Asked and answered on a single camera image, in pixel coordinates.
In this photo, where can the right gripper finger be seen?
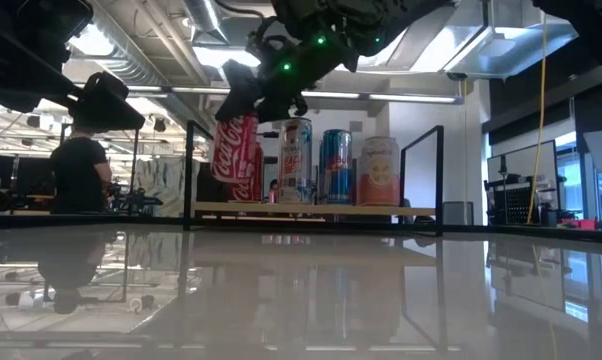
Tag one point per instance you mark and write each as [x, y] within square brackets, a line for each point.
[281, 111]
[236, 92]

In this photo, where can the red Coca-Cola can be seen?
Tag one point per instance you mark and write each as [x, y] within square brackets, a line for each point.
[233, 150]
[248, 192]

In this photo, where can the blue silver Red Bull can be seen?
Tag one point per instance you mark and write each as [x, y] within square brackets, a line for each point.
[336, 170]

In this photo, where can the white and orange Spindrift can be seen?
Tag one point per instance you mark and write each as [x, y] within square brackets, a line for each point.
[378, 175]

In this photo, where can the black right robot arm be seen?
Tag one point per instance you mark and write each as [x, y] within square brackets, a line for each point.
[381, 20]

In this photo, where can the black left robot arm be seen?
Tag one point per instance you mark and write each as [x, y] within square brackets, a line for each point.
[26, 50]

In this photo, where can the ceiling strip light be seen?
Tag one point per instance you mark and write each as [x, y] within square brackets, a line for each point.
[331, 94]
[411, 98]

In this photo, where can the person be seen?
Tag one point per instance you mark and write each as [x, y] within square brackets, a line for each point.
[272, 192]
[78, 170]

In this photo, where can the white plastic sheet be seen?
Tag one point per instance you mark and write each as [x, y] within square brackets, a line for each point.
[161, 185]

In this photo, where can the metal ventilation hood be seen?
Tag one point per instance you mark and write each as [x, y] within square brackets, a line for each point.
[506, 50]

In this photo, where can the grey trash bin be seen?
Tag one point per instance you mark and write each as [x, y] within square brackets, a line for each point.
[458, 214]

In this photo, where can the black pegboard cart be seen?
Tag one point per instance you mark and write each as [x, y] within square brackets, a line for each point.
[516, 205]

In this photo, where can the red box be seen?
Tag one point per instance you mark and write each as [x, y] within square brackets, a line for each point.
[581, 224]

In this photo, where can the silver ventilation duct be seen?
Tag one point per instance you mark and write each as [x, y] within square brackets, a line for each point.
[206, 20]

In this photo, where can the wooden shelf with black frame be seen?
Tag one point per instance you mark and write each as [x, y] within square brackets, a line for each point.
[311, 209]

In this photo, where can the black aluminium table frame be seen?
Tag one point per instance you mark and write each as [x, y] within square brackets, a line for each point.
[81, 220]

